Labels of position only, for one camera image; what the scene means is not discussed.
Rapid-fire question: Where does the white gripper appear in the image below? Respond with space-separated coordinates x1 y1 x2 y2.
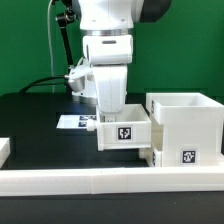
68 34 133 122

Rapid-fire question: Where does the white drawer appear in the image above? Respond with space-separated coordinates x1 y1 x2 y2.
87 104 151 151
139 148 162 167

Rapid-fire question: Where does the white drawer cabinet box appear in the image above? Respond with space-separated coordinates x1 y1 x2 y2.
146 93 224 167

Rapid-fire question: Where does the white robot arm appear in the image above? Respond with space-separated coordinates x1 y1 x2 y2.
68 0 172 118

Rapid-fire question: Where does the paper sheet with markers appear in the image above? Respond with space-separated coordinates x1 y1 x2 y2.
56 115 96 129

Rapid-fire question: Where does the black cable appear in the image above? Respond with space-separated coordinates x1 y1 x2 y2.
18 75 71 94

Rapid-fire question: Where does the white cable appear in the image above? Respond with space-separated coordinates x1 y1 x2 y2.
46 0 56 94

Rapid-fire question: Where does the white left fence rail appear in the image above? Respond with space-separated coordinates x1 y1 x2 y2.
0 138 10 169

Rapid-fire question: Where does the white fence rail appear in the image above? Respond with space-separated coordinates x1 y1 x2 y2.
0 138 10 169
0 166 224 196

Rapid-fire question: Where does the white front fence rail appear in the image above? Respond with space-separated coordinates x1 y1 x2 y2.
0 166 224 196

